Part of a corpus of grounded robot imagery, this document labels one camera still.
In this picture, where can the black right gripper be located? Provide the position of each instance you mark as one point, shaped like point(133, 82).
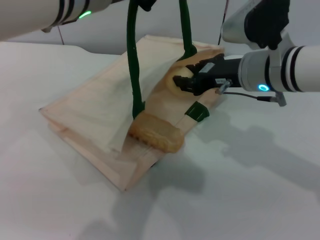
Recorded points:
point(220, 72)

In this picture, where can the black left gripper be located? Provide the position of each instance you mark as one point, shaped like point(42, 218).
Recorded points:
point(147, 4)

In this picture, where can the round egg yolk pastry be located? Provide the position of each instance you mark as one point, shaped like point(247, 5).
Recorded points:
point(181, 73)

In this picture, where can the long orange striped bread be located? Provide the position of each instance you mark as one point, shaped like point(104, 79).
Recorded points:
point(157, 132)

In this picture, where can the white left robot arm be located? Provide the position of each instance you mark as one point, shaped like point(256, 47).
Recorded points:
point(30, 15)

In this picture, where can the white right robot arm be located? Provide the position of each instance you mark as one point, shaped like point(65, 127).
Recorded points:
point(287, 67)

